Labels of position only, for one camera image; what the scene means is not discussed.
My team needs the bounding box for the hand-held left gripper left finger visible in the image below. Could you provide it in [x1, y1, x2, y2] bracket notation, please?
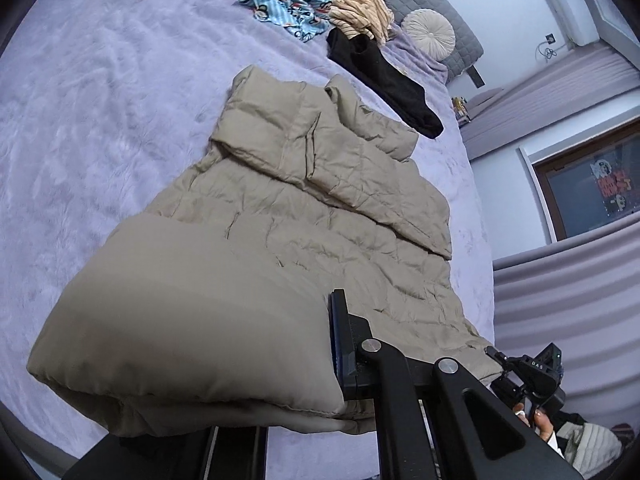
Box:
[62, 425, 271, 480]

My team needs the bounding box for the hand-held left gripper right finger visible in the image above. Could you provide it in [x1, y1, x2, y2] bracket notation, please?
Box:
[327, 289, 583, 480]

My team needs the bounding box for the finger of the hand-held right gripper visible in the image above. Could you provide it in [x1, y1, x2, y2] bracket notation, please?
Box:
[486, 346, 512, 376]
[490, 375, 526, 413]

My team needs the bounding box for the khaki puffer jacket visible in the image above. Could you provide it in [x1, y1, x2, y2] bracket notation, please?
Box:
[26, 64, 503, 436]

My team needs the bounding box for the person's right forearm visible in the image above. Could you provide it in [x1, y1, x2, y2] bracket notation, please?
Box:
[547, 410, 636, 480]

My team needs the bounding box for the person's right hand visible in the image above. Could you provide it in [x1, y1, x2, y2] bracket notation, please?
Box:
[512, 402, 557, 442]

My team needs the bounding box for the purple curtain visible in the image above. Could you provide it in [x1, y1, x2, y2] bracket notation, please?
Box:
[460, 42, 640, 161]
[492, 217, 640, 431]

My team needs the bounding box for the dark framed window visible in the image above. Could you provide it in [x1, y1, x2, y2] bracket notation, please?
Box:
[520, 115, 640, 246]

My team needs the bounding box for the black garment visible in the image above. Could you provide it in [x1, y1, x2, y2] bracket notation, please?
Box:
[326, 27, 445, 139]

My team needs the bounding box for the round cream pillow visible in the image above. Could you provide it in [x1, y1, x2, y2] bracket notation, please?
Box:
[401, 8, 456, 56]

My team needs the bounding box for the beige striped garment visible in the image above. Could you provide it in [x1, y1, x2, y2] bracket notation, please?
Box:
[327, 0, 396, 45]

